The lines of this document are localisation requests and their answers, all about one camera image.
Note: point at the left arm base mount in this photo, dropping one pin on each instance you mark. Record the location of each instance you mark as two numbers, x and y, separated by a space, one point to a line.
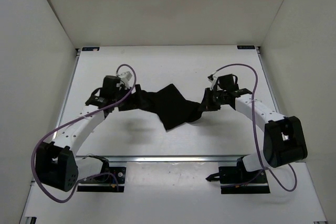
106 183

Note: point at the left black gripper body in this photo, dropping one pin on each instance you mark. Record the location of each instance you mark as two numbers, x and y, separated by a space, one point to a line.
121 93

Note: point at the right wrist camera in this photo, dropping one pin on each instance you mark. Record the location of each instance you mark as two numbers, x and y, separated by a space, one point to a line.
213 79

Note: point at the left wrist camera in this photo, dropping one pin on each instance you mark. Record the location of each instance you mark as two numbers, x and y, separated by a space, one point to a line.
124 79

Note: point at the blue label sticker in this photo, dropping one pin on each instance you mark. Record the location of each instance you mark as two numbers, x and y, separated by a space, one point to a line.
90 49
245 47

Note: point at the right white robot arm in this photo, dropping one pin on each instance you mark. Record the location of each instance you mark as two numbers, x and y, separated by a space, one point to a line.
284 140

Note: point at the right blue label sticker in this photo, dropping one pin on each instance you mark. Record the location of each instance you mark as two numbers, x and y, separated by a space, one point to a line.
245 47

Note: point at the black skirt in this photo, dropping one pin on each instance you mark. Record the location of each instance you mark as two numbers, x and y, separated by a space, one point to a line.
168 104

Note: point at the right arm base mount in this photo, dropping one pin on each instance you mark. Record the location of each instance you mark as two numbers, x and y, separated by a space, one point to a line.
235 180

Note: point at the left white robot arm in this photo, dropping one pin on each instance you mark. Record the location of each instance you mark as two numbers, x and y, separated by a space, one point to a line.
55 164

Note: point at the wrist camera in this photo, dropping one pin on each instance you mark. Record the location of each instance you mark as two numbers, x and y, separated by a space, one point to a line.
213 79
124 79

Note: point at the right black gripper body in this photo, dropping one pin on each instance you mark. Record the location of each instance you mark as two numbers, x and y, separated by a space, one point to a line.
214 99

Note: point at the left blue label sticker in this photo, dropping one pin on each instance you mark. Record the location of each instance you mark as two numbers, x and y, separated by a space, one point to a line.
90 49

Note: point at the aluminium rail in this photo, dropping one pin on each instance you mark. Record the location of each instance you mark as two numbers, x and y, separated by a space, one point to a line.
170 158

